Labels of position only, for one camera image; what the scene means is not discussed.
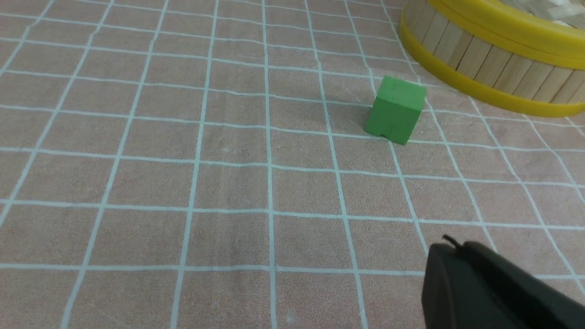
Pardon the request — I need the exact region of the green wooden cube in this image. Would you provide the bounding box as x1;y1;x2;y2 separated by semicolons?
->
364;75;427;145

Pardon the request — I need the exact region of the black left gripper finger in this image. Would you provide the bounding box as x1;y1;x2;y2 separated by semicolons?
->
421;235;585;329

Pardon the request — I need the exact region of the bamboo steamer basket yellow rim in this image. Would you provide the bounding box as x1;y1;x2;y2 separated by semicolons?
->
399;0;585;118

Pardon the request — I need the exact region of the pink checkered tablecloth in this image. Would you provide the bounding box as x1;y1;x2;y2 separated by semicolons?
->
0;0;584;329

